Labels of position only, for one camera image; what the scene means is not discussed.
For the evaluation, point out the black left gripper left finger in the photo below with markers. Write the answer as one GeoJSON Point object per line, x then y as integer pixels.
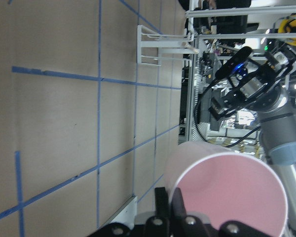
{"type": "Point", "coordinates": [162, 208]}

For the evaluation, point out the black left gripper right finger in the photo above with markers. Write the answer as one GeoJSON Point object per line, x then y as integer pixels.
{"type": "Point", "coordinates": [178, 206]}

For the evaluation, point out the black webcam on mount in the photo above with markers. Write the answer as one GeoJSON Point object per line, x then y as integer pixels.
{"type": "Point", "coordinates": [234, 63]}

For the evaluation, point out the pink cup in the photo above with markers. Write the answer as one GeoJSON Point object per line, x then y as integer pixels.
{"type": "Point", "coordinates": [225, 185]}

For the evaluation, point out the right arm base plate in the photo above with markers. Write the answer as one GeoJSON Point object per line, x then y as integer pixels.
{"type": "Point", "coordinates": [126, 213]}

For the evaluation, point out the white wire cup rack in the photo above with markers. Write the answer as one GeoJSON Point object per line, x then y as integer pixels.
{"type": "Point", "coordinates": [154, 48]}

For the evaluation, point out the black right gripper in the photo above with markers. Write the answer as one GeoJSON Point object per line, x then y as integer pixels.
{"type": "Point", "coordinates": [252, 82]}

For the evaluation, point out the yellow hard hat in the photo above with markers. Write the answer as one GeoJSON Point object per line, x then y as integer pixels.
{"type": "Point", "coordinates": [288, 25]}

